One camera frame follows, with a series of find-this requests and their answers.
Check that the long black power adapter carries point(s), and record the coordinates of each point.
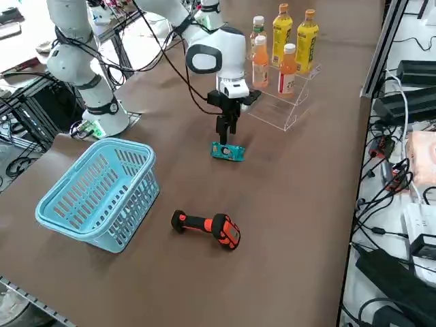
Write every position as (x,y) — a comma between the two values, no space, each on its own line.
(408,105)

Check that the black orange barcode scanner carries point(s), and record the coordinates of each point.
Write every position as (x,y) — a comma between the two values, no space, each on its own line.
(204,225)

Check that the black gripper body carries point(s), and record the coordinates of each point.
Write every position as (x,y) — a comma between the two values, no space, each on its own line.
(230,107)

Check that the light blue plastic basket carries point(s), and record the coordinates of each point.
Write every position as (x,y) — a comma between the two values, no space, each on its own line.
(68,211)

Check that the white power strip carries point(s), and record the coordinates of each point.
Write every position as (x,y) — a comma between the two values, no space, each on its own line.
(422,221)

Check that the clear acrylic stepped shelf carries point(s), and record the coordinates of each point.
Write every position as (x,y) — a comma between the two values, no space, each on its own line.
(289,112)

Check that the teal potato chips packet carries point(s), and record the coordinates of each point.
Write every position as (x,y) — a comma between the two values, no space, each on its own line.
(228,151)

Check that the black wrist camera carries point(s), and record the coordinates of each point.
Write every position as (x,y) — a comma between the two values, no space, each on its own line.
(252,97)

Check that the aluminium frame post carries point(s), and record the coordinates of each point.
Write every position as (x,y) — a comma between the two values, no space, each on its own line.
(383,51)

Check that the pale tea bottle white cap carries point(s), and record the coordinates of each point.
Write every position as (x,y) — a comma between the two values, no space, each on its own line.
(259,29)

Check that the pink soft pack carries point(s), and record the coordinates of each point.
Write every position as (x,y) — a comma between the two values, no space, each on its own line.
(424,160)

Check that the orange juice bottle white cap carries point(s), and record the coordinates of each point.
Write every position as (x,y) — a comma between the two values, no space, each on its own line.
(287,78)
(260,68)

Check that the yellow drink bottle orange cap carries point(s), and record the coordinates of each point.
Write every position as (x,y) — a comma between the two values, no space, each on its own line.
(282,34)
(306,44)

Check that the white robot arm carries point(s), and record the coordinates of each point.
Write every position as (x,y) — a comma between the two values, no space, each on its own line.
(211,17)
(231,44)

